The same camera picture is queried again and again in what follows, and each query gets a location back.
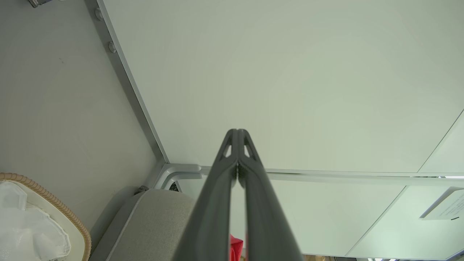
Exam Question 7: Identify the red terry cloth garment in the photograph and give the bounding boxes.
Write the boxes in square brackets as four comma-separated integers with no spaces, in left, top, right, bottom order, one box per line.
[229,235,244,261]

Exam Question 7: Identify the wicker laundry basket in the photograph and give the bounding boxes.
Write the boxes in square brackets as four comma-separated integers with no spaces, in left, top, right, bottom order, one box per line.
[0,173,92,261]

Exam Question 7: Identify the large white partition panel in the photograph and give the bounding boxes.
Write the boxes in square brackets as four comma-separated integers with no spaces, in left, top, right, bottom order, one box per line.
[95,0,464,174]

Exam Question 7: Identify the grey partition corner foot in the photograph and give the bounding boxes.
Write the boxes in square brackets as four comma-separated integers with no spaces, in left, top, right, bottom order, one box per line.
[154,163,202,191]

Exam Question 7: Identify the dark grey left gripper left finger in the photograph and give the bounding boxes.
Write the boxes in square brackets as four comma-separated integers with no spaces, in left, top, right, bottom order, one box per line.
[173,129,239,261]

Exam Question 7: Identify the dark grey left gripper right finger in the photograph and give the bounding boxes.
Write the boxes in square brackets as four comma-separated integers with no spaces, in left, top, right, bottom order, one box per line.
[238,129,305,261]

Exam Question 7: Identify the white paper sign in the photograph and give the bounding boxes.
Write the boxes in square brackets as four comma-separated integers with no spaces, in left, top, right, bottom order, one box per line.
[419,186,464,221]

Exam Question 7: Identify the white clothing pile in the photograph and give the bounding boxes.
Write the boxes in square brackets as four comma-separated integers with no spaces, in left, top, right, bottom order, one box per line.
[0,181,71,261]

